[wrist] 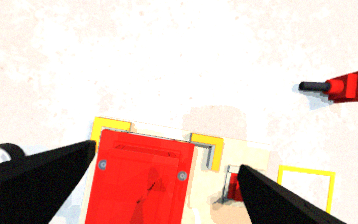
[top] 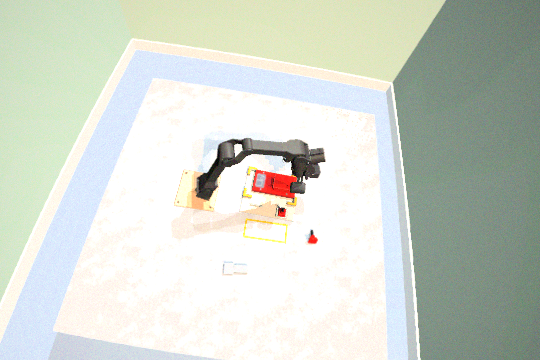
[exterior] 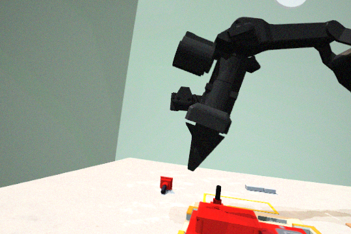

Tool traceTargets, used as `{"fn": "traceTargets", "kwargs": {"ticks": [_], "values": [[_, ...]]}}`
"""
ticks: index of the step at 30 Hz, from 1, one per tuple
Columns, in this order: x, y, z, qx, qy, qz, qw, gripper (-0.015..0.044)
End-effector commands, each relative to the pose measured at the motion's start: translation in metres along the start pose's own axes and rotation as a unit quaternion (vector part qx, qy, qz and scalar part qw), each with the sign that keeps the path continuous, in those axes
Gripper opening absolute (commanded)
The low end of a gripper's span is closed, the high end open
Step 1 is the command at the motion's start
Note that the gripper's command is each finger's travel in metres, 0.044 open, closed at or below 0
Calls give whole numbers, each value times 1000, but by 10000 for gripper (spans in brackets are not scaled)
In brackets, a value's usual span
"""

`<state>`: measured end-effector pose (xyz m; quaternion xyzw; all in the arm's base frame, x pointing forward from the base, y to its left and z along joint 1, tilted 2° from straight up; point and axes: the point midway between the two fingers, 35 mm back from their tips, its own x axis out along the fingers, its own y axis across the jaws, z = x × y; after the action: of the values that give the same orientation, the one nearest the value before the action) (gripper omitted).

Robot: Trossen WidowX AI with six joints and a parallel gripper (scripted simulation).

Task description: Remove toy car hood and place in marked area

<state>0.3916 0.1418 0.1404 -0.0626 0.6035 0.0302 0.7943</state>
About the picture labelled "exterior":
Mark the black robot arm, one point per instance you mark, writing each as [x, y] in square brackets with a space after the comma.
[249, 36]

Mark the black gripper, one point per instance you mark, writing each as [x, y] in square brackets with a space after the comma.
[212, 118]

